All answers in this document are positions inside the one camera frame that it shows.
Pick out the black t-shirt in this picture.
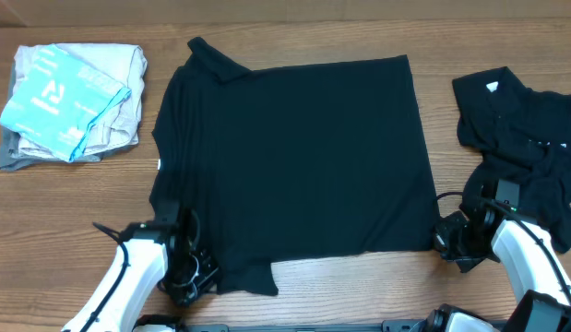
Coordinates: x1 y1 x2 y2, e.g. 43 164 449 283
150 38 439 295

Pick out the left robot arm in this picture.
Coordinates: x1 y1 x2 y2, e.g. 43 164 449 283
62 201 220 332

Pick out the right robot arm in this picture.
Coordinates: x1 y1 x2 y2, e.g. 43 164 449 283
413 179 571 332

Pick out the folded beige shirt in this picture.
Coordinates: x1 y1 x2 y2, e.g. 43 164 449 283
12 42 149 160

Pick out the folded light blue printed shirt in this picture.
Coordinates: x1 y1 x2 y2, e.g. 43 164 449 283
0 43 133 164

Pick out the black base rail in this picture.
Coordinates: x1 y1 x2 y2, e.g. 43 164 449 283
132 314 510 332

